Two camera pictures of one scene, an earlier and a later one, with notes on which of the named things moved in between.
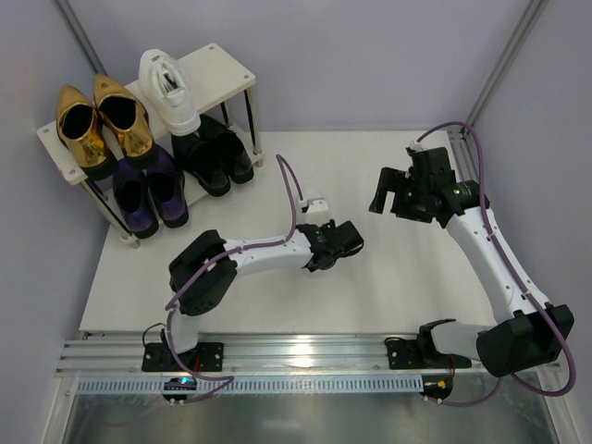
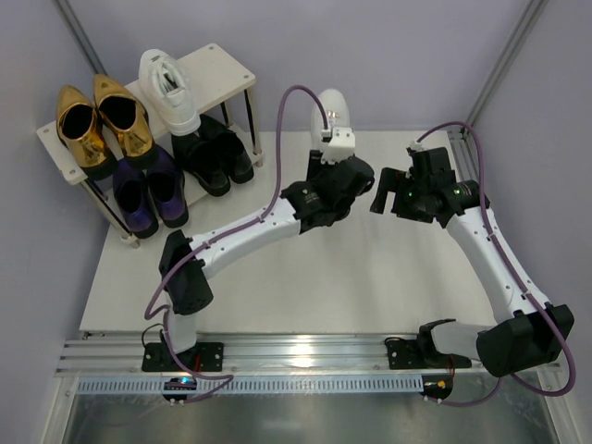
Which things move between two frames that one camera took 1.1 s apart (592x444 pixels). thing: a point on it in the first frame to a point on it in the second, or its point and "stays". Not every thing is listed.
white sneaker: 168,92 stays
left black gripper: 345,236 to 315,163
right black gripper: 395,192 stays
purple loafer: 131,193 stays
